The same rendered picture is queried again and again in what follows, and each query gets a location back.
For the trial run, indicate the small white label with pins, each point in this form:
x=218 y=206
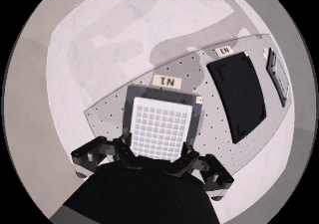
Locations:
x=165 y=81
x=265 y=53
x=223 y=51

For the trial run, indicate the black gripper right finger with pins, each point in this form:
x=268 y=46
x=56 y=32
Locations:
x=217 y=181

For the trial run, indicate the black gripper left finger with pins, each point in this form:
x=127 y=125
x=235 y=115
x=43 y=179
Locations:
x=87 y=157

